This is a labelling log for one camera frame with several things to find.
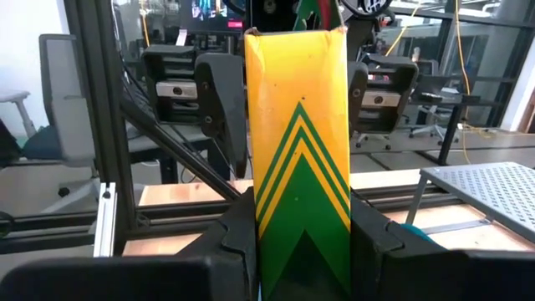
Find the dark teal plastic bin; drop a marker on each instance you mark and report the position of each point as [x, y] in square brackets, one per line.
[414, 232]

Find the grey perforated metal shelf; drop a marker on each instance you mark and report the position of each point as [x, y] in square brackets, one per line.
[493, 188]

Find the yellow green crayon box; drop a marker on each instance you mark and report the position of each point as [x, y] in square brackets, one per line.
[297, 83]

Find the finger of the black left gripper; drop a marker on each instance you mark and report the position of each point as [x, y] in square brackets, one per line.
[221, 96]
[357, 92]

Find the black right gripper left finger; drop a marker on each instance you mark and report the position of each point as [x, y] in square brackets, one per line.
[125, 280]

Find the computer monitor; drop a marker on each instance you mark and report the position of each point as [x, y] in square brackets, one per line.
[209, 12]

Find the grey office chair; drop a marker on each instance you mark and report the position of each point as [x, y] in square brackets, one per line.
[67, 104]

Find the silver aluminium bracket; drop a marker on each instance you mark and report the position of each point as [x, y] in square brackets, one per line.
[104, 221]

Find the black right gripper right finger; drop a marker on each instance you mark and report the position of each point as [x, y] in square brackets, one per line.
[439, 278]

